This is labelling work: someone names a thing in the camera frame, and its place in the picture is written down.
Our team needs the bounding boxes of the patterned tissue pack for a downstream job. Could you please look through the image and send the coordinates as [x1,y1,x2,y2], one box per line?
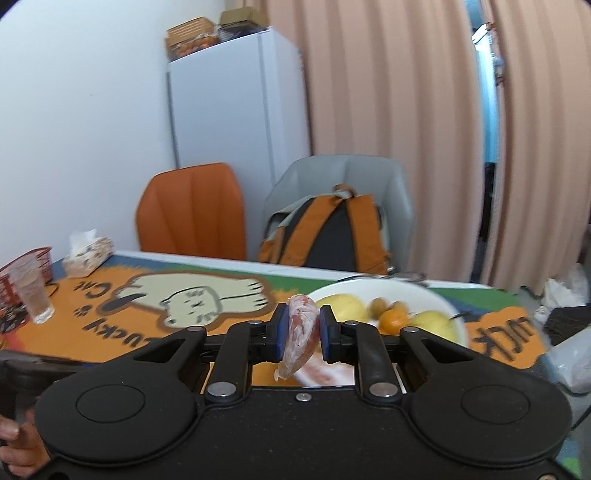
[63,228,116,278]

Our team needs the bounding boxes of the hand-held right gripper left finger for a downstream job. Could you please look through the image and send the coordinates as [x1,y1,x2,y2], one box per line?
[130,303,291,401]

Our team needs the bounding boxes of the red wire basket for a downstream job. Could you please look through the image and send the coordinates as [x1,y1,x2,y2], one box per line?
[0,246,54,336]

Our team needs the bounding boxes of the dark cardboard box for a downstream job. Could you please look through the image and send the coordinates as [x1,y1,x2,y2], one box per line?
[217,8,269,44]

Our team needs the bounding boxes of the clear plastic bag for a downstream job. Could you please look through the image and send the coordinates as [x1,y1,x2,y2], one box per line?
[545,323,591,394]

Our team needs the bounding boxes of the clear drinking glass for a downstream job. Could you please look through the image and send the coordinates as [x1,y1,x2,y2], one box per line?
[8,255,57,324]

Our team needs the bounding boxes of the pink sausage packet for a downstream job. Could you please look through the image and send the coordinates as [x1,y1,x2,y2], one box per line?
[275,294,321,382]

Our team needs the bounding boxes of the large yellow pear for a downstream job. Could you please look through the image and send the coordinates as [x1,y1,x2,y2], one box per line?
[409,309,458,345]

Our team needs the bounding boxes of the person's left hand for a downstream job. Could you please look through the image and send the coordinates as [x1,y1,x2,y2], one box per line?
[0,409,51,477]

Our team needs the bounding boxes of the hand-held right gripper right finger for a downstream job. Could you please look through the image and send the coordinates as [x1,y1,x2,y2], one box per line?
[319,304,475,401]

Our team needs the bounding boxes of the orange chair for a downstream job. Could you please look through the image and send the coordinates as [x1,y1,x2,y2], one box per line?
[136,162,248,260]

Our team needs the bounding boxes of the brown cardboard box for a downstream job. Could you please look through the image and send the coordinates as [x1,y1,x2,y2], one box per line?
[165,17,219,61]

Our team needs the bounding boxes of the white refrigerator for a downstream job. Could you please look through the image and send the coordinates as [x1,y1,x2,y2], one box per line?
[167,25,311,174]

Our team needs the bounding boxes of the white plastic bag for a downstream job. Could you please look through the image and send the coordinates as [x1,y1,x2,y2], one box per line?
[539,263,591,325]

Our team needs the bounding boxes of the white round plate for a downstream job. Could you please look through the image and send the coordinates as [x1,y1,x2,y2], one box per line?
[305,279,467,348]

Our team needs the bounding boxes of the grey chair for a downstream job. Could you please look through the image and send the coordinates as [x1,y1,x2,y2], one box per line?
[263,155,414,278]

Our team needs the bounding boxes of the beige curtain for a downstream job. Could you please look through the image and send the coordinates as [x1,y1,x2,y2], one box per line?
[265,0,591,294]

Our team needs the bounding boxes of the orange and black backpack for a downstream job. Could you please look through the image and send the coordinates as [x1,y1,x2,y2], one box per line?
[257,183,391,276]

